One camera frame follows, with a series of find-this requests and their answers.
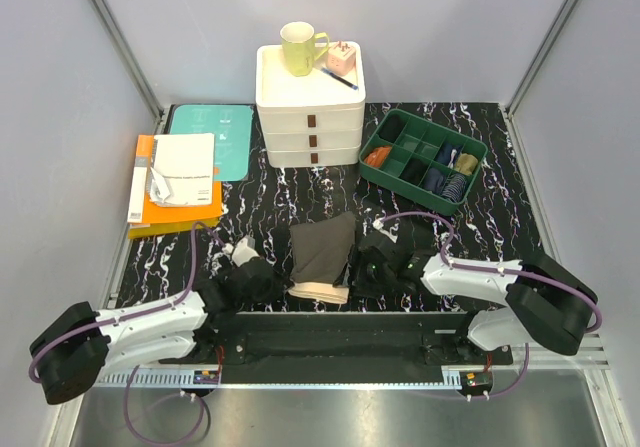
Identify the orange book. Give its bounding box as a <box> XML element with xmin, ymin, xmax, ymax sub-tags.
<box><xmin>127</xmin><ymin>133</ymin><xmax>223</xmax><ymax>239</ymax></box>

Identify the blue pen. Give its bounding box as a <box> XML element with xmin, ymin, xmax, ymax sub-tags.
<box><xmin>321</xmin><ymin>67</ymin><xmax>359</xmax><ymax>91</ymax></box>

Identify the rolled black garment in tray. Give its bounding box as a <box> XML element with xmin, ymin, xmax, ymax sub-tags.
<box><xmin>378</xmin><ymin>116</ymin><xmax>405</xmax><ymax>143</ymax></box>

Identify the rolled grey-blue garment in tray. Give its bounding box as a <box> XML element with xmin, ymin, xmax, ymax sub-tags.
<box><xmin>422</xmin><ymin>168</ymin><xmax>447</xmax><ymax>195</ymax></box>

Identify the green divided organizer tray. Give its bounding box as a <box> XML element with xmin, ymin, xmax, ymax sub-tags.
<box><xmin>359</xmin><ymin>109</ymin><xmax>488</xmax><ymax>216</ymax></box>

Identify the yellow-green mug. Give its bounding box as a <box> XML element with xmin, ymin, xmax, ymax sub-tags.
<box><xmin>280</xmin><ymin>21</ymin><xmax>330</xmax><ymax>77</ymax></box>

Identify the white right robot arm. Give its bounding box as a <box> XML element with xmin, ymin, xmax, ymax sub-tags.
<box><xmin>350</xmin><ymin>230</ymin><xmax>600</xmax><ymax>364</ymax></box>

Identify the grey underwear with cream waistband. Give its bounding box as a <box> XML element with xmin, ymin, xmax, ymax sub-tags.
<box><xmin>288</xmin><ymin>212</ymin><xmax>356</xmax><ymax>305</ymax></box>

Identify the rolled striped garment in tray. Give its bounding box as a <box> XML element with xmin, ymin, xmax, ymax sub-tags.
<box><xmin>441</xmin><ymin>172</ymin><xmax>467</xmax><ymax>203</ymax></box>

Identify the white three-drawer storage unit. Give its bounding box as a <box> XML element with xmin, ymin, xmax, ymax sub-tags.
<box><xmin>256</xmin><ymin>41</ymin><xmax>366</xmax><ymax>169</ymax></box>

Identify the pink power adapter cube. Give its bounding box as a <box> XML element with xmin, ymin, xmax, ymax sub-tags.
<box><xmin>326</xmin><ymin>41</ymin><xmax>357</xmax><ymax>77</ymax></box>

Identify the white paper manual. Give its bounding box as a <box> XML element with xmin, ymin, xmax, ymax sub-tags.
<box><xmin>148</xmin><ymin>133</ymin><xmax>215</xmax><ymax>207</ymax></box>

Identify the rolled khaki garment in tray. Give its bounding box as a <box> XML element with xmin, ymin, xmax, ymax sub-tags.
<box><xmin>454</xmin><ymin>153</ymin><xmax>479</xmax><ymax>176</ymax></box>

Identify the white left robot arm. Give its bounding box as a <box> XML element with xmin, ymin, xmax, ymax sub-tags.
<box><xmin>28</xmin><ymin>237</ymin><xmax>290</xmax><ymax>405</ymax></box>

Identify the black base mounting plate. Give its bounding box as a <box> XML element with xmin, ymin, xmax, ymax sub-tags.
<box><xmin>160</xmin><ymin>312</ymin><xmax>512</xmax><ymax>365</ymax></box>

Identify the rolled navy garment in tray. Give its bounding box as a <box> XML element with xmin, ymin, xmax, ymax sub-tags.
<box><xmin>434</xmin><ymin>142</ymin><xmax>461</xmax><ymax>168</ymax></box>

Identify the teal plastic board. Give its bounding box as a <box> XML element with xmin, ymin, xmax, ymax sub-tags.
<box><xmin>168</xmin><ymin>104</ymin><xmax>253</xmax><ymax>182</ymax></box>

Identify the rolled orange garment in tray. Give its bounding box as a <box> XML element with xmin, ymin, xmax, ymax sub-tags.
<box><xmin>363</xmin><ymin>145</ymin><xmax>392</xmax><ymax>169</ymax></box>

